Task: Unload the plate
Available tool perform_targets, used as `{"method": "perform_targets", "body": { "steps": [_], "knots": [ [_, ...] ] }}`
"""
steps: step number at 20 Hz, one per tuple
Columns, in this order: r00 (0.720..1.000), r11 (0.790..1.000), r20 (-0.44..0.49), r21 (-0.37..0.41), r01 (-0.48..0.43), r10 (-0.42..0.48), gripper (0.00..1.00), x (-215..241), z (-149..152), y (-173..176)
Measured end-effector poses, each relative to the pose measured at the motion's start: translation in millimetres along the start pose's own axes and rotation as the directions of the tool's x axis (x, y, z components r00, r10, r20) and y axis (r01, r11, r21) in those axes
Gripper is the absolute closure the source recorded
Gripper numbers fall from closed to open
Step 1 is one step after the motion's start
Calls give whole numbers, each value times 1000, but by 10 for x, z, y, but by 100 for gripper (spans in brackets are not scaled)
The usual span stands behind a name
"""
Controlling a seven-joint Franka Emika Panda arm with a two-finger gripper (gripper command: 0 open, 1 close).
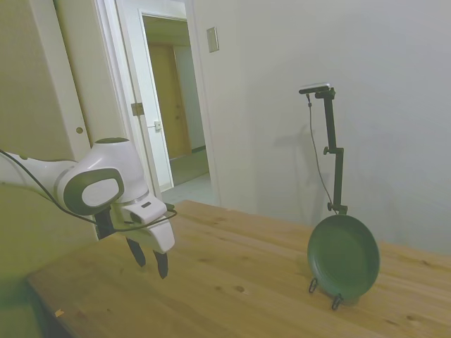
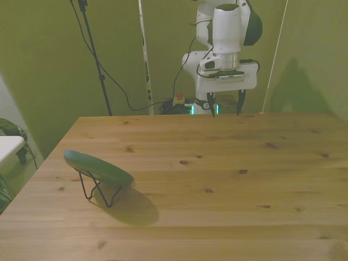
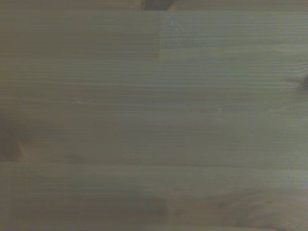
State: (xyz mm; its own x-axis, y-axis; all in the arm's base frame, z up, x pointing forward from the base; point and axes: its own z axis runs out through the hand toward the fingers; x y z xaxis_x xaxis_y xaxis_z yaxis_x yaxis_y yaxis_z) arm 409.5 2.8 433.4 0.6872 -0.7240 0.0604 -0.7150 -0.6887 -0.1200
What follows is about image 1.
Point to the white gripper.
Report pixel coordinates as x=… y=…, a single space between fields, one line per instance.
x=155 y=229

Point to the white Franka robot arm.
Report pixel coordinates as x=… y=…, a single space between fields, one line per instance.
x=105 y=158

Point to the white door latch plate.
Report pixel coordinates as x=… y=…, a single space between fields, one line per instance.
x=156 y=125

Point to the dark teal round plate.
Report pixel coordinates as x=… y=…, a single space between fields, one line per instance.
x=343 y=257

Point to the small yellow scrap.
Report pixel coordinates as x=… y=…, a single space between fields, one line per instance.
x=59 y=312

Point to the brass door knob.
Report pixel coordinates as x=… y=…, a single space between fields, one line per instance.
x=79 y=130

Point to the brass door hinge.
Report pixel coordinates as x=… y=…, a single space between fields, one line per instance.
x=137 y=109

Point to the brown wooden hallway door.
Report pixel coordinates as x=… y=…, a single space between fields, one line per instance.
x=165 y=98

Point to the white door with knob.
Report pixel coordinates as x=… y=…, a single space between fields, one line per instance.
x=74 y=70

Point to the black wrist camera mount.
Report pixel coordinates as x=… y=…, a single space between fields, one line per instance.
x=104 y=225

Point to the white door frame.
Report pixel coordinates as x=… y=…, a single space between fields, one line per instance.
x=123 y=70

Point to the beige wall switch plate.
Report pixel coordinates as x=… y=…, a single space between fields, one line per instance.
x=212 y=39

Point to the grey exterior camera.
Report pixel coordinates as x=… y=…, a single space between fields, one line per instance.
x=315 y=87

